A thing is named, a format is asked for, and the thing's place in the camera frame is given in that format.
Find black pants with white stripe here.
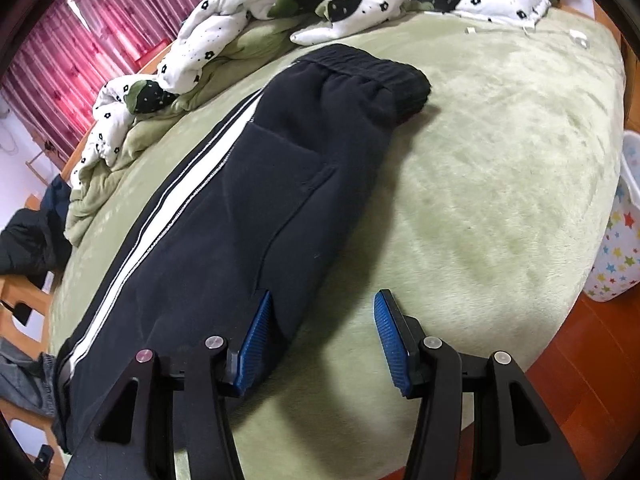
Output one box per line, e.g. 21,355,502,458
52,44,433,456

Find black jacket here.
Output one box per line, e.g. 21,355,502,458
0,207,63,291

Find grey jeans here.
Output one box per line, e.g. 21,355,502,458
0,337,66,418

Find star-print white bin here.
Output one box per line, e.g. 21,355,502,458
582,130,640,303

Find pink curtain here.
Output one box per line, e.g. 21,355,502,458
0,0,236,161

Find green bed blanket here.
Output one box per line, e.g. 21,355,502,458
47,7,628,480

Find navy jacket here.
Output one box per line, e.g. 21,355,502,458
39,175,73,226

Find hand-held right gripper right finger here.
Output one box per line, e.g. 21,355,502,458
372,288,586,480

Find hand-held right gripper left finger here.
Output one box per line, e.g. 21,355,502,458
62,289,275,480

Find white flower-print quilt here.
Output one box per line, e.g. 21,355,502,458
65,0,406,246

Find white charging cable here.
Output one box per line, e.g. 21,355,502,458
465,24,592,51

